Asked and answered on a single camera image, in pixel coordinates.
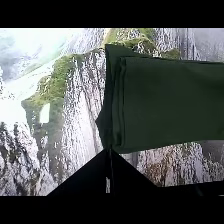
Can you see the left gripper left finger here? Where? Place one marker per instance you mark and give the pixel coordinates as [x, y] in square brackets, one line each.
[90, 180]

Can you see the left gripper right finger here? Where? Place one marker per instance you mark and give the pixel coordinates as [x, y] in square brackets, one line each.
[128, 181]

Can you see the dark green garment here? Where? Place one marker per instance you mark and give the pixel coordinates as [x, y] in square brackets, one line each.
[166, 103]

